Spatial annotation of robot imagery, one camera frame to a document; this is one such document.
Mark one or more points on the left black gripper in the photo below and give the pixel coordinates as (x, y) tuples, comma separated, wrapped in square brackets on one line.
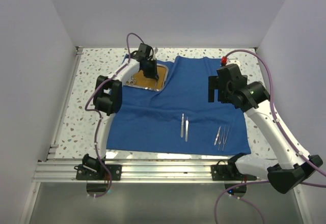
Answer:
[(154, 75)]

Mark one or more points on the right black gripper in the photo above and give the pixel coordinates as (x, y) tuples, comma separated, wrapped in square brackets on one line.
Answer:
[(215, 83)]

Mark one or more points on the steel instrument tray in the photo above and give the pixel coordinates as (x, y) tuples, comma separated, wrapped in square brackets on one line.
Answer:
[(150, 84)]

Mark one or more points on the long steel scalpel handle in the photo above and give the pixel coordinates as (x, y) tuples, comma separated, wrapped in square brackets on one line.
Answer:
[(186, 129)]

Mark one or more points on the blue surgical cloth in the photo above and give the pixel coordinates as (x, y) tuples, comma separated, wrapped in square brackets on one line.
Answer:
[(150, 121)]

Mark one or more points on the thin steel tweezers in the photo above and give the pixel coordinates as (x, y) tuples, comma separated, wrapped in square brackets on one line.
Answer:
[(221, 139), (225, 135)]

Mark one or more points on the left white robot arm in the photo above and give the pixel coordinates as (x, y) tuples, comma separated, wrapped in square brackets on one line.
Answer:
[(107, 101)]

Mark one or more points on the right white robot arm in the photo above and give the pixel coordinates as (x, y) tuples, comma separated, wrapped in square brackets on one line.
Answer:
[(293, 163)]

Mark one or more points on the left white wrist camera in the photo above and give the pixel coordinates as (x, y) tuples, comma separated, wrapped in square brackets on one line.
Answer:
[(155, 52)]

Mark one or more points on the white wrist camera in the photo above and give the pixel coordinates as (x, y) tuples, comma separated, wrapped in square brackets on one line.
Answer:
[(155, 52), (227, 61)]

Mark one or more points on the steel ring-handled scissors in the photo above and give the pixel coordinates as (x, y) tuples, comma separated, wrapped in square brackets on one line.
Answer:
[(131, 82)]

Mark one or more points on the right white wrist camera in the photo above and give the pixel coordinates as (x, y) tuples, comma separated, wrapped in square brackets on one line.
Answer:
[(227, 61)]

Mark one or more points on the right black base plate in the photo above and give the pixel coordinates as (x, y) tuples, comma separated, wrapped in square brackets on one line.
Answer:
[(223, 171)]

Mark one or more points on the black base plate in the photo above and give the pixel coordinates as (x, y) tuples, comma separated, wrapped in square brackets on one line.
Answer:
[(223, 171), (112, 171)]

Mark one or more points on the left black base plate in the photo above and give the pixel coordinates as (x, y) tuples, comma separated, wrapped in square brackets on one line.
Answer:
[(112, 171)]

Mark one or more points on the aluminium left side rail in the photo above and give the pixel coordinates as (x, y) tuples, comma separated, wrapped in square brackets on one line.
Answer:
[(69, 85)]

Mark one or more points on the aluminium rail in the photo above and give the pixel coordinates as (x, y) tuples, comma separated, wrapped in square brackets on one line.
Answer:
[(133, 171), (69, 85)]

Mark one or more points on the aluminium front rail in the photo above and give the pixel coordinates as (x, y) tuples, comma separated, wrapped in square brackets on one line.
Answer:
[(133, 171)]

